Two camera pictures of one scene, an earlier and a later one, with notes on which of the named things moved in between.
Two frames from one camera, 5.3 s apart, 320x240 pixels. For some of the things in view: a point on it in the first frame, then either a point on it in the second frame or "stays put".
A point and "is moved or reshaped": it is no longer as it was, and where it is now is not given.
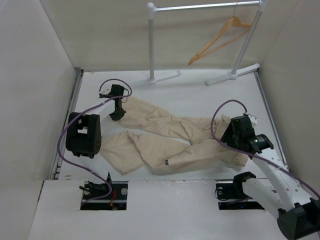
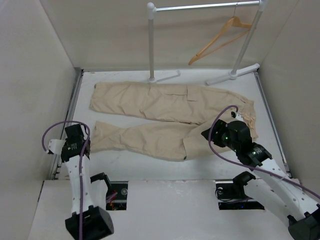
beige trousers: [155, 138] is moved or reshaped
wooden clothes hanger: [234, 21] stays put
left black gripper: [118, 116] -> [65, 144]
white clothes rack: [258, 6] stays put
